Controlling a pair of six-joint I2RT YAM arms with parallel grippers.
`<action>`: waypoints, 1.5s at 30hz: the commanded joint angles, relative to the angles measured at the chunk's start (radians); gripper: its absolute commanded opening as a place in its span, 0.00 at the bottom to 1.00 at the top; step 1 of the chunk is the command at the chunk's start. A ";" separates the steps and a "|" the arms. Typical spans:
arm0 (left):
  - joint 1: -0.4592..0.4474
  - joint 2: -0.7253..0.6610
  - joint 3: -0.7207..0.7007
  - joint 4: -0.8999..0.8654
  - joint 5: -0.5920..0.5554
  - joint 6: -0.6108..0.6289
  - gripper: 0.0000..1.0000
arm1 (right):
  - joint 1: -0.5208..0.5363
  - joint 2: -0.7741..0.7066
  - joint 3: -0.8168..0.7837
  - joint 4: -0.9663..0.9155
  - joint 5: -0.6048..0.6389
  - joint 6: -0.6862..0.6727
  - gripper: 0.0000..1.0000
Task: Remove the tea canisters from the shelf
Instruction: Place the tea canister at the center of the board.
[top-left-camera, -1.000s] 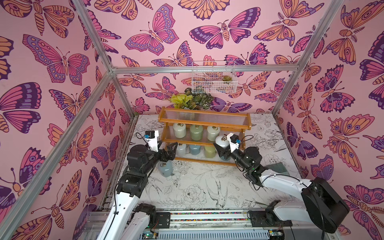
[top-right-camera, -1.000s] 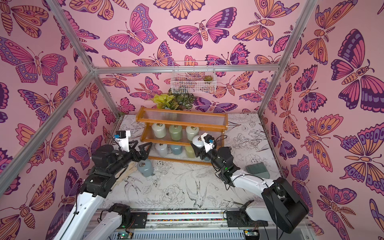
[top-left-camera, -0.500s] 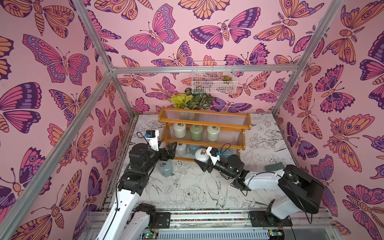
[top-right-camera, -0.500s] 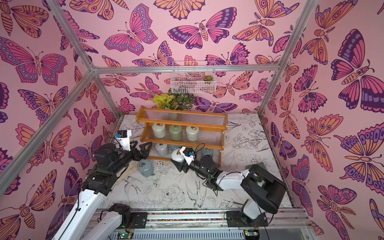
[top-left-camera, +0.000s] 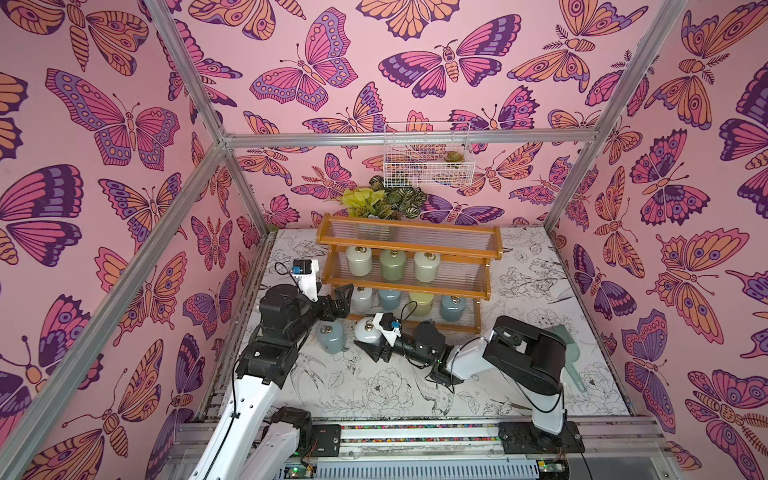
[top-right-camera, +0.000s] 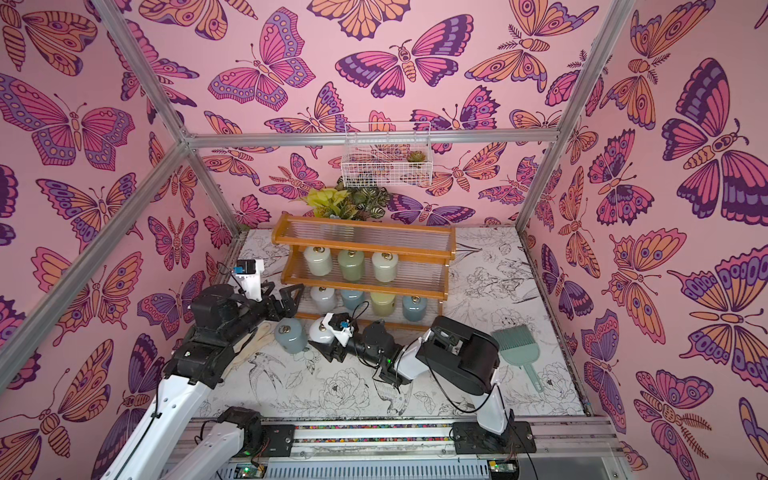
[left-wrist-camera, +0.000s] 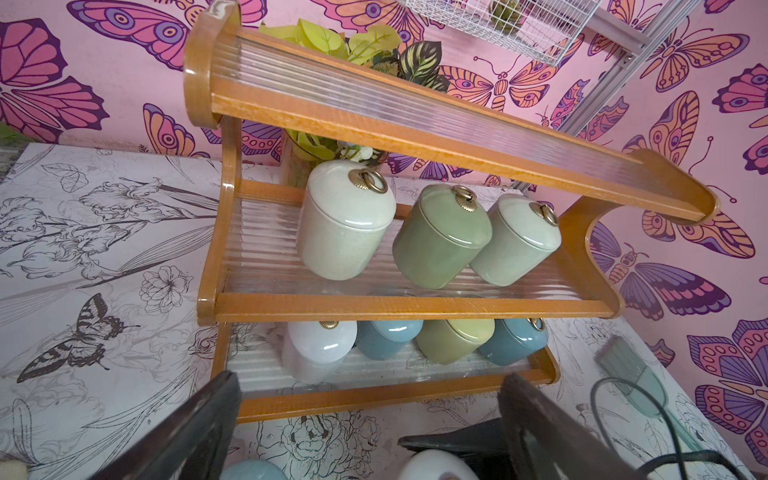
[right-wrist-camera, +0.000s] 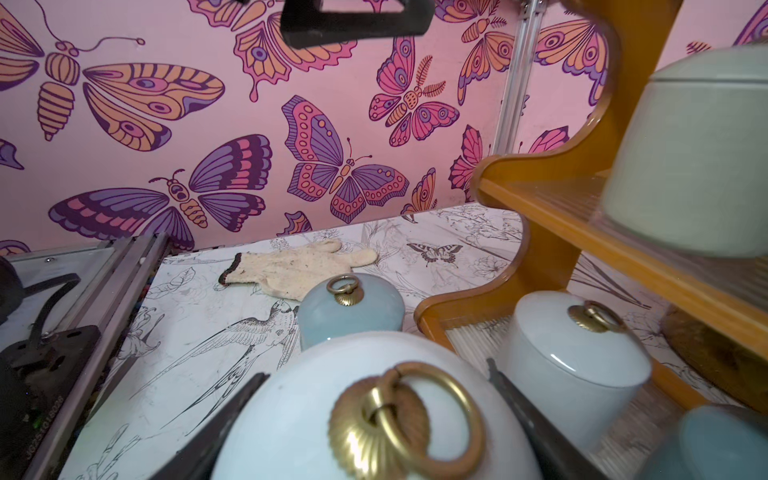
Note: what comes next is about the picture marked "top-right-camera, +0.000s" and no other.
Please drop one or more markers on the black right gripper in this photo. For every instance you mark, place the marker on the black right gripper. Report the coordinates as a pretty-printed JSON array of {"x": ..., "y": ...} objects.
[{"x": 335, "y": 344}]

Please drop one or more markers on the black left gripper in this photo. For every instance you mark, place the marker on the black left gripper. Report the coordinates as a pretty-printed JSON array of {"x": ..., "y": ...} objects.
[{"x": 288, "y": 309}]

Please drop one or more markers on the large light blue canister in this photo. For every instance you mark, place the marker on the large light blue canister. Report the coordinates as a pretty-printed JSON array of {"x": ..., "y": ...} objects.
[{"x": 291, "y": 335}]

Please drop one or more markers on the cream canister shelf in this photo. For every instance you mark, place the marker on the cream canister shelf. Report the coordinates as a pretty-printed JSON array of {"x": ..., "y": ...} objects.
[{"x": 385, "y": 266}]

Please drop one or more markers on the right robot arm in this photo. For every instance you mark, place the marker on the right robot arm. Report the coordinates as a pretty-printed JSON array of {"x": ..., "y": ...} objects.
[{"x": 449, "y": 351}]

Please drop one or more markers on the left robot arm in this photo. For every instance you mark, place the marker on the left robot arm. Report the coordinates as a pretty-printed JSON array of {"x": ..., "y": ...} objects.
[{"x": 225, "y": 322}]

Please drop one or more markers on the white canister bottom shelf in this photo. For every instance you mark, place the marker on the white canister bottom shelf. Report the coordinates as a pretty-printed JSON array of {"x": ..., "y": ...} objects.
[{"x": 324, "y": 298}]

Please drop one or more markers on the blue canister bottom shelf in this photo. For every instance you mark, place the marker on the blue canister bottom shelf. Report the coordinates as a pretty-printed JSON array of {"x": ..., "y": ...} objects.
[{"x": 351, "y": 299}]

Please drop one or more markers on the green canister middle shelf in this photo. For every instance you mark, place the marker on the green canister middle shelf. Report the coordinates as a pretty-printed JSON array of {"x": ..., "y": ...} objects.
[{"x": 351, "y": 263}]

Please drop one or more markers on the yellow-green canister bottom shelf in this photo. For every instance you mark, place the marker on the yellow-green canister bottom shelf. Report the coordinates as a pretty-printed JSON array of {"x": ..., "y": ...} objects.
[{"x": 383, "y": 304}]

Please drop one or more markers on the wooden tiered shelf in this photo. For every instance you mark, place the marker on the wooden tiered shelf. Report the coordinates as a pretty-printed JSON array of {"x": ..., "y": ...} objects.
[{"x": 424, "y": 256}]

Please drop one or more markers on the beige cloth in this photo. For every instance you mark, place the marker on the beige cloth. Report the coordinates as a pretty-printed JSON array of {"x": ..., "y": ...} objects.
[{"x": 262, "y": 337}]

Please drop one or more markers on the blue canister bottom right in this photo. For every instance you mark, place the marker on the blue canister bottom right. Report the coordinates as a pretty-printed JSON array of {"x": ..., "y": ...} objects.
[{"x": 414, "y": 308}]

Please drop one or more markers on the green leafy plant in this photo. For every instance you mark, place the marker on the green leafy plant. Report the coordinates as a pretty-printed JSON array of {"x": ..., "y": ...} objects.
[{"x": 354, "y": 203}]

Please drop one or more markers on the small succulent in basket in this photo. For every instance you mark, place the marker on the small succulent in basket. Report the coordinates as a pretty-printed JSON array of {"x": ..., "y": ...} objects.
[{"x": 417, "y": 157}]

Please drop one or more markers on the green plastic dustpan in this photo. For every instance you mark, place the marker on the green plastic dustpan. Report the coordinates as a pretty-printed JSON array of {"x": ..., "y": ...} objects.
[{"x": 518, "y": 348}]

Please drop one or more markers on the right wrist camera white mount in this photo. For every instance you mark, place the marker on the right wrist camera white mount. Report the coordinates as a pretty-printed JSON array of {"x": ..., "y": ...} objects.
[{"x": 341, "y": 326}]

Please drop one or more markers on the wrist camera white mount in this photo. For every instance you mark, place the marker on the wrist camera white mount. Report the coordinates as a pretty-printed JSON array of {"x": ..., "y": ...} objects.
[
  {"x": 341, "y": 326},
  {"x": 248, "y": 275}
]

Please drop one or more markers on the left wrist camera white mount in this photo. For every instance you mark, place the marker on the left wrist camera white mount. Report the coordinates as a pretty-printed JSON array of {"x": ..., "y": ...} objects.
[{"x": 248, "y": 275}]

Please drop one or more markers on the white wire basket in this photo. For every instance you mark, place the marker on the white wire basket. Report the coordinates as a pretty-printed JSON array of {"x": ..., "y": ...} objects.
[{"x": 375, "y": 154}]

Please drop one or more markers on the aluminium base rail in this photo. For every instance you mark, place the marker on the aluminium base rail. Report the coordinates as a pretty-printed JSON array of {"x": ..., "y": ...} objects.
[{"x": 410, "y": 448}]

